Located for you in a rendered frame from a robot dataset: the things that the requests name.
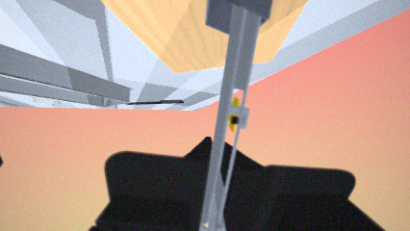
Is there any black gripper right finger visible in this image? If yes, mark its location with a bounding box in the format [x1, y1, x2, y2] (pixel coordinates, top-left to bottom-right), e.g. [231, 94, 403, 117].
[220, 142, 356, 231]

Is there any light wooden board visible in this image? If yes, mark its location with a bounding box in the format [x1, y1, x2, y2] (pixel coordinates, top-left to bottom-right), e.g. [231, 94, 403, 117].
[100, 0, 308, 73]

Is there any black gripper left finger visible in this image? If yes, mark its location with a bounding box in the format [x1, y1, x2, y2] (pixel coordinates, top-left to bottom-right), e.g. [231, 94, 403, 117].
[104, 137, 213, 231]

